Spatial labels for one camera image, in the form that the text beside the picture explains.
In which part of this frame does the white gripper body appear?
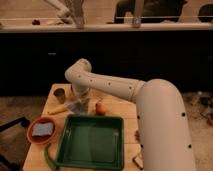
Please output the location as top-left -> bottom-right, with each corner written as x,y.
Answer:
75,88 -> 90,113

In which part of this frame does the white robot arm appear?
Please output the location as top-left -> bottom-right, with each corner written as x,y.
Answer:
65,58 -> 197,171

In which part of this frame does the grey metal cup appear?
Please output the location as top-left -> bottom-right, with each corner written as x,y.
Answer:
54,88 -> 66,104

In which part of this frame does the dark red bowl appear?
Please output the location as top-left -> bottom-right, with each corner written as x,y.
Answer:
70,84 -> 75,99

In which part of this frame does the yellow banana toy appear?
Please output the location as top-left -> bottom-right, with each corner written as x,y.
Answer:
47,106 -> 66,115

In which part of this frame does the orange carrot toy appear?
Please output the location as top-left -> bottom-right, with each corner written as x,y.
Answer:
95,100 -> 106,116

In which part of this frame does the blue sponge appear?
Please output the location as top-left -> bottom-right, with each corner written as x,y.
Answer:
32,122 -> 54,136

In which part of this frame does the green plastic tray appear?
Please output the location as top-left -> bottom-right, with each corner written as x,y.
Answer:
56,115 -> 124,171

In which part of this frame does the orange plate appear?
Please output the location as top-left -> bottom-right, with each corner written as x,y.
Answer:
27,117 -> 56,145

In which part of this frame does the purple grapes toy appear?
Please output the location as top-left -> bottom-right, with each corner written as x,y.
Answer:
134,130 -> 140,141

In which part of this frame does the brown card box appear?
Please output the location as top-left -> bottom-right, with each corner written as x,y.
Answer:
132,156 -> 143,170

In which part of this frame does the black chair frame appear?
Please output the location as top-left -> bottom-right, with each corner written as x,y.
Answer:
0,116 -> 31,171

